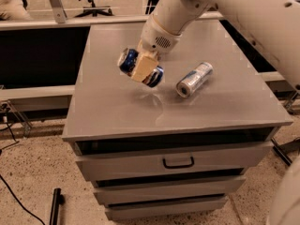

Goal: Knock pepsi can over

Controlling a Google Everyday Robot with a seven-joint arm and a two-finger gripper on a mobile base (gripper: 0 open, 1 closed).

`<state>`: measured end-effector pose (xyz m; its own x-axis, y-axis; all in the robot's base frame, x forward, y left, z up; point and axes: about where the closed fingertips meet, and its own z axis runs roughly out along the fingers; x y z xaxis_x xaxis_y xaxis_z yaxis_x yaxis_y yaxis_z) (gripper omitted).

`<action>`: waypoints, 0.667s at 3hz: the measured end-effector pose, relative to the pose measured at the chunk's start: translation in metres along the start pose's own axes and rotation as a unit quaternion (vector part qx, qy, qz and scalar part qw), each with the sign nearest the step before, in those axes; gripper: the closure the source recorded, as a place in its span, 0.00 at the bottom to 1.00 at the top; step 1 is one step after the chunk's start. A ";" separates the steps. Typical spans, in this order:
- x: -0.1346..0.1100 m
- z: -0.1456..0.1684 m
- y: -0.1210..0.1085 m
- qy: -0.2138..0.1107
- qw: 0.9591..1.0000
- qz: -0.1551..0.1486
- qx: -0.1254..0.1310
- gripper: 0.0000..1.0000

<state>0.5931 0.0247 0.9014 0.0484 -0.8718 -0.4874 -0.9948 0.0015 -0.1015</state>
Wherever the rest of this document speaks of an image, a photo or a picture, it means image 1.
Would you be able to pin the grey drawer cabinet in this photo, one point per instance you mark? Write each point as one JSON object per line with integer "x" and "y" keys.
{"x": 121, "y": 130}

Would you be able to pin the person in beige trousers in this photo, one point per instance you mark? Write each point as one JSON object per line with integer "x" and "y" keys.
{"x": 13, "y": 10}

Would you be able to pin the black drawer handle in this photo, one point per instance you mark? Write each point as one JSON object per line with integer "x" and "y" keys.
{"x": 178, "y": 164}

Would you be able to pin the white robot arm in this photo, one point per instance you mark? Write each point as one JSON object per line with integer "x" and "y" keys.
{"x": 271, "y": 26}

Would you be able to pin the silver can lying down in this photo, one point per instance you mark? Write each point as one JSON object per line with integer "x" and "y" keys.
{"x": 187, "y": 86}

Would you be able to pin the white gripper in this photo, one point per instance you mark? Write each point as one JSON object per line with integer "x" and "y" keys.
{"x": 155, "y": 38}

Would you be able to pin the black bar on floor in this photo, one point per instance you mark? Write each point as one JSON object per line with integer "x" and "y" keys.
{"x": 57, "y": 200}

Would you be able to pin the blue pepsi can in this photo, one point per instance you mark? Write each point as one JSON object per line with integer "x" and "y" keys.
{"x": 127, "y": 61}

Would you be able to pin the black stand leg right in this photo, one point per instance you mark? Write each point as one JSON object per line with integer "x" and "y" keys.
{"x": 283, "y": 150}

